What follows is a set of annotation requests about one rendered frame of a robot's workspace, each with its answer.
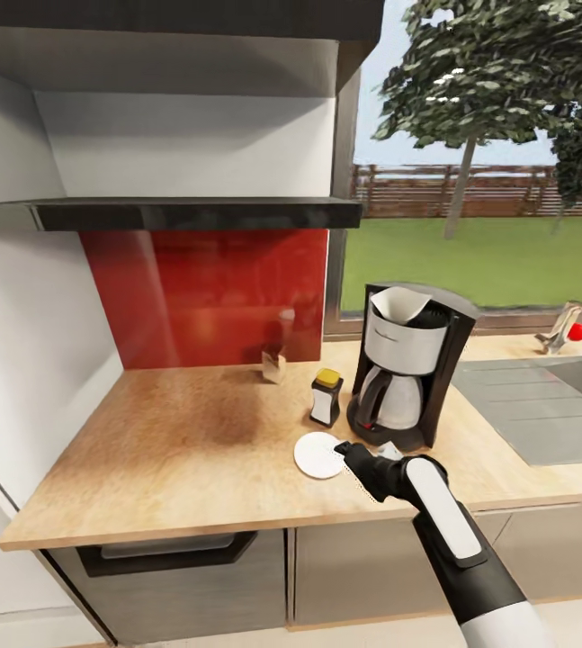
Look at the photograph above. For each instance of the dishwasher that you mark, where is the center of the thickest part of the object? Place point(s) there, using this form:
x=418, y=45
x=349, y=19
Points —
x=176, y=588

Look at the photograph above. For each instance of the coffee maker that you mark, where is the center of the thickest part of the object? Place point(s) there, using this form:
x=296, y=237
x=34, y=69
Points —
x=404, y=371

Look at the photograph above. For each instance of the paper coffee filter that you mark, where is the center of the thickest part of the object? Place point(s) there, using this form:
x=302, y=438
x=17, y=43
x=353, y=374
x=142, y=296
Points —
x=399, y=305

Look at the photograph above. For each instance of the saucer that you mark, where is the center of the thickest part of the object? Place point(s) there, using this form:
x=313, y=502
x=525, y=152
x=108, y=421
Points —
x=315, y=455

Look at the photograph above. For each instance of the drop in sink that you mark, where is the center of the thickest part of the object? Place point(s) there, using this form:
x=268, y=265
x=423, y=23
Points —
x=535, y=404

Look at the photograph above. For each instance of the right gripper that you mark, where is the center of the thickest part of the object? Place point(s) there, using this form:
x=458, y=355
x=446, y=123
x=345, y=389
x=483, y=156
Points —
x=364, y=465

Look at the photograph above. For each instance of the bottle of coffee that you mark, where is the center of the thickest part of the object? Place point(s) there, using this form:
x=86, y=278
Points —
x=326, y=389

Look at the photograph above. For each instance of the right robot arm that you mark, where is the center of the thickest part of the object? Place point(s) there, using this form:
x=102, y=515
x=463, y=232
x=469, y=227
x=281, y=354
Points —
x=490, y=608

